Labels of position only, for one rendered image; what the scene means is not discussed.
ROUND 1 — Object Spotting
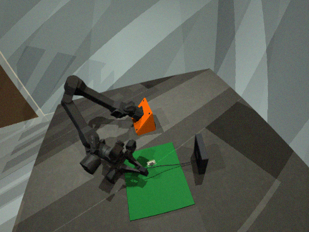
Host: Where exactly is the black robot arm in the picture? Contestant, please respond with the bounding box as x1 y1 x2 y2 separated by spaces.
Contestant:
61 75 144 174

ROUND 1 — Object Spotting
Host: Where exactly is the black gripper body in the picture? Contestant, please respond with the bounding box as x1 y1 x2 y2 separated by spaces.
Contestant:
104 140 136 184

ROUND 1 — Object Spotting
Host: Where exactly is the green circuit board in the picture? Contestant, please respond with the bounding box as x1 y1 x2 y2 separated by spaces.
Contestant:
125 142 195 221

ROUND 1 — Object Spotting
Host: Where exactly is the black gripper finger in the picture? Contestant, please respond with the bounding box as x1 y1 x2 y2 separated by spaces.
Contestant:
127 151 142 166
119 163 140 175

